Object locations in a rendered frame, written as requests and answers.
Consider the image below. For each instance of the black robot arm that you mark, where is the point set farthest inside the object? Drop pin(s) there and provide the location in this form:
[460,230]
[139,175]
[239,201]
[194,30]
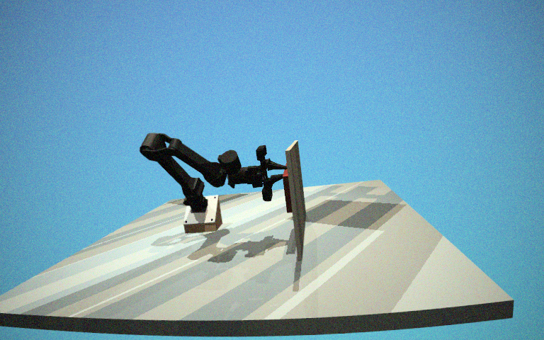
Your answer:
[154,148]

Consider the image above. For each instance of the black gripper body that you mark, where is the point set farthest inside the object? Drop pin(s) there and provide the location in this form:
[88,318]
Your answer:
[266,191]

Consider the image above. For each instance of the grey wall panel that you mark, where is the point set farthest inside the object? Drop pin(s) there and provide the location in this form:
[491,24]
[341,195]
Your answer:
[296,195]

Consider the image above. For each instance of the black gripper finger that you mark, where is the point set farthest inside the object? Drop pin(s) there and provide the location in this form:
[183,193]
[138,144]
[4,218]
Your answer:
[275,178]
[272,165]

